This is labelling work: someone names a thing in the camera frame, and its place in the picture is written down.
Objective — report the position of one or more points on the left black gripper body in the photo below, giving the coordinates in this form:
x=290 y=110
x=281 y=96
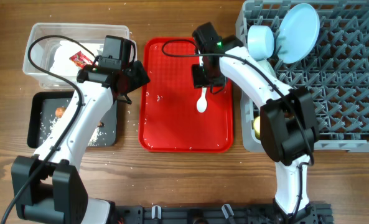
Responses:
x=137 y=77

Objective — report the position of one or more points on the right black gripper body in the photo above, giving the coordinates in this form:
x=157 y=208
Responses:
x=206 y=78

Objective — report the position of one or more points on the white plastic spoon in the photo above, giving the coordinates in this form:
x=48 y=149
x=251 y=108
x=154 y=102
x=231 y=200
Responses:
x=202 y=101

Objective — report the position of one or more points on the red snack wrapper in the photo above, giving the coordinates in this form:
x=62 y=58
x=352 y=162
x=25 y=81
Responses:
x=80 y=59

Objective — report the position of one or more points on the light blue bowl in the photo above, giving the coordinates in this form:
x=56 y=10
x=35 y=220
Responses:
x=260 y=42

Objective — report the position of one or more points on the yellow plastic cup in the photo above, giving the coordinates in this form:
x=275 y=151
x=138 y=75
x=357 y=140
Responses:
x=257 y=127

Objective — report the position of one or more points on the white rice pile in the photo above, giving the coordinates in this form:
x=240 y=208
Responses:
x=49 y=120

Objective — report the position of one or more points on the white napkin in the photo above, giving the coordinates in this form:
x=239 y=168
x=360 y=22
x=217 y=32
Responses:
x=63 y=66

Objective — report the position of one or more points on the light blue plate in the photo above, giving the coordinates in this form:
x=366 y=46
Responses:
x=298 y=33

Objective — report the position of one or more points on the green bowl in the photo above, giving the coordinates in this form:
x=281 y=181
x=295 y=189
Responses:
x=269 y=68

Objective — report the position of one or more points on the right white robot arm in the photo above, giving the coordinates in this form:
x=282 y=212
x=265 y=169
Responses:
x=288 y=123

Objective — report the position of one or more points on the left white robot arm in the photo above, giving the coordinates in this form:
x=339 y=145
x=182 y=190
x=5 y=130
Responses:
x=47 y=185

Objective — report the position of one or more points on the black waste tray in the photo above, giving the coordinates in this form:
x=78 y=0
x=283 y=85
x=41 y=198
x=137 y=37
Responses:
x=49 y=101

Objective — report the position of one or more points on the grey dishwasher rack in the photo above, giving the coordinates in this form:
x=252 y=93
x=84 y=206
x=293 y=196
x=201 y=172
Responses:
x=336 y=72

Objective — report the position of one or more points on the red plastic tray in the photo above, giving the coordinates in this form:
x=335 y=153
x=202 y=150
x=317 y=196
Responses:
x=168 y=119

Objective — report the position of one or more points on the clear plastic bin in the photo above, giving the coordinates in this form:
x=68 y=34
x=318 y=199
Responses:
x=45 y=38

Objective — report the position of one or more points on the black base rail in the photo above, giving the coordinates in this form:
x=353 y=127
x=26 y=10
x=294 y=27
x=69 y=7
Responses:
x=252 y=214

